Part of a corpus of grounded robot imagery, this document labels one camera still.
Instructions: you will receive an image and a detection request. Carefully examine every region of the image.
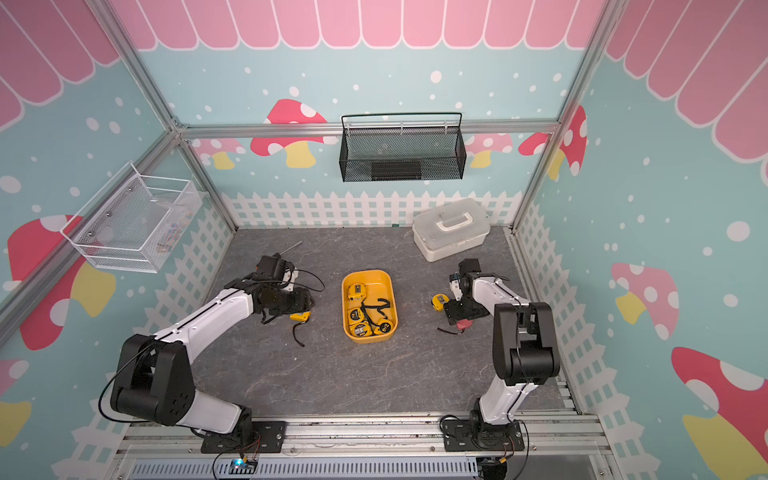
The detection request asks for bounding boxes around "pink tape measure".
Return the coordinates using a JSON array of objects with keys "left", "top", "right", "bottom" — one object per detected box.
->
[{"left": 437, "top": 319, "right": 474, "bottom": 335}]

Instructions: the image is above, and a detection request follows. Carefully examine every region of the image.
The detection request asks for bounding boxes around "yellow storage tray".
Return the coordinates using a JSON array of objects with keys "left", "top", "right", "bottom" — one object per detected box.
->
[{"left": 341, "top": 270, "right": 399, "bottom": 344}]

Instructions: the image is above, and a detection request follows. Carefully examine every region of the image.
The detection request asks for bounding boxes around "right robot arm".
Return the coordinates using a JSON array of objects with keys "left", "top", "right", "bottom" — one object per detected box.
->
[{"left": 446, "top": 270, "right": 560, "bottom": 434}]

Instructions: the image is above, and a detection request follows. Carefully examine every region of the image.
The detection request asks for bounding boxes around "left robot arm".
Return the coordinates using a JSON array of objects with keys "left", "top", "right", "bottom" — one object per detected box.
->
[{"left": 98, "top": 253, "right": 325, "bottom": 436}]

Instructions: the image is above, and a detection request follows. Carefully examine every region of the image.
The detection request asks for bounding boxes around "white plastic lidded box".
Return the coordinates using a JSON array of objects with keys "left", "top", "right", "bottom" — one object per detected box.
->
[{"left": 412, "top": 198, "right": 491, "bottom": 262}]

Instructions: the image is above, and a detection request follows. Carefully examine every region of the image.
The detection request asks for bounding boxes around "orange black screwdriver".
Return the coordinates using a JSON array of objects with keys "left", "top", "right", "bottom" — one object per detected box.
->
[{"left": 279, "top": 241, "right": 303, "bottom": 256}]

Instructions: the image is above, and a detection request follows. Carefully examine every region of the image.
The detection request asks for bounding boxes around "green circuit board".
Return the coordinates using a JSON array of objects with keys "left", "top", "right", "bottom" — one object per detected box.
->
[{"left": 228, "top": 458, "right": 258, "bottom": 475}]

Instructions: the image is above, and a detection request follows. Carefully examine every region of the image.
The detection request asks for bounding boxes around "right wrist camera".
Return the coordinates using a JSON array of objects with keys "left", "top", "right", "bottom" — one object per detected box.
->
[{"left": 449, "top": 273, "right": 464, "bottom": 301}]

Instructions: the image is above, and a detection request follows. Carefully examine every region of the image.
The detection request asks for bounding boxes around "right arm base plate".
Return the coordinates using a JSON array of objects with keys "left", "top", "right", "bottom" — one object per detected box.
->
[{"left": 439, "top": 417, "right": 526, "bottom": 453}]

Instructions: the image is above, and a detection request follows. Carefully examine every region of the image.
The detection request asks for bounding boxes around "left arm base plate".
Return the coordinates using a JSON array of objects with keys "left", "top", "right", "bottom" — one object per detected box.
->
[{"left": 201, "top": 421, "right": 287, "bottom": 454}]

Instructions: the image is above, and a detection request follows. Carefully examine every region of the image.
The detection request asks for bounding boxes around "white wire wall basket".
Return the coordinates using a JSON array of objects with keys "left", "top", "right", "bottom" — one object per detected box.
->
[{"left": 60, "top": 163, "right": 203, "bottom": 274}]

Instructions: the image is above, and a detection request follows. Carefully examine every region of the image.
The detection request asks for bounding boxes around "black mesh wall basket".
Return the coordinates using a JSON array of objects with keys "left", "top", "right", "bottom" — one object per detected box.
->
[{"left": 339, "top": 112, "right": 467, "bottom": 182}]

